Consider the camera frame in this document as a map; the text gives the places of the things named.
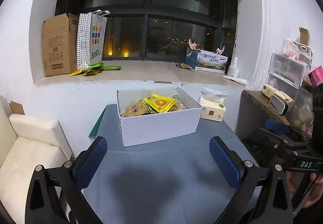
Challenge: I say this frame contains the dark blue box on sill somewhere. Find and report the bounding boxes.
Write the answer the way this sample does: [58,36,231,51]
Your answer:
[185,47,201,70]

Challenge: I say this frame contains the clear plastic drawer unit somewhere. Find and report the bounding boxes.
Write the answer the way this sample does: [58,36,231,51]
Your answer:
[265,52,307,98]

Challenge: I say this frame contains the Kuromi cracker bag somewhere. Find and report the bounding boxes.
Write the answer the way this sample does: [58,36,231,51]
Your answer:
[122,100,149,117]

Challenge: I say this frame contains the green snack packets on sill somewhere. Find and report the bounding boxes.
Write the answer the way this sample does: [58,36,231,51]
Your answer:
[69,62,121,76]

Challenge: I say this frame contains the right hand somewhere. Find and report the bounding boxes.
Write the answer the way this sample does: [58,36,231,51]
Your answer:
[285,171,322,211]

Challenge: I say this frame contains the green pea snack packet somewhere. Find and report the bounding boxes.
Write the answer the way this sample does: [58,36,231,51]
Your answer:
[136,99,158,115]

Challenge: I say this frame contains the printed tissue box on sill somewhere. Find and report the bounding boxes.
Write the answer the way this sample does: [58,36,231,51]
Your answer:
[195,50,228,74]

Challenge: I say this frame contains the white sofa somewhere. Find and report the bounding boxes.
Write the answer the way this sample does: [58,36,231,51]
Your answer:
[1,109,72,223]

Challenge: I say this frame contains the yellow sunflower seed bag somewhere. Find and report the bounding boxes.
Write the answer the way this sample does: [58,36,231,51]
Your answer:
[144,93,177,114]

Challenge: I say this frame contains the brown cardboard box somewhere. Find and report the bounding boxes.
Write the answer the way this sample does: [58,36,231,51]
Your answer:
[42,13,78,77]

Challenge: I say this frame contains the yellow tissue pack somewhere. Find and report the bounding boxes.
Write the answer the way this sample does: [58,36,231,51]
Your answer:
[199,88,227,122]

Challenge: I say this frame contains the blue table cloth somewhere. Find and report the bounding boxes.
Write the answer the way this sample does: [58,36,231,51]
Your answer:
[84,105,252,223]

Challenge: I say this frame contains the dark wooden side table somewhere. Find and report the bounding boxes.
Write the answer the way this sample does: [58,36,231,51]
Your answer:
[235,90,291,140]

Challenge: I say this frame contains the white cardboard storage box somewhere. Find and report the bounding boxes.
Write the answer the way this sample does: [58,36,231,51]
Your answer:
[117,86,202,146]

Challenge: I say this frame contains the yellow Lays chips bag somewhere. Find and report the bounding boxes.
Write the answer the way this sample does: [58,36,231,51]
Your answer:
[169,99,186,112]

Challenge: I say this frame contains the white Sanfu shopping bag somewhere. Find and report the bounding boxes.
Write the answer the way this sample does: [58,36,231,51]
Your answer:
[76,9,110,69]

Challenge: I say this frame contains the white spray bottle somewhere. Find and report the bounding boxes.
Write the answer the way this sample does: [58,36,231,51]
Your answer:
[227,57,239,78]

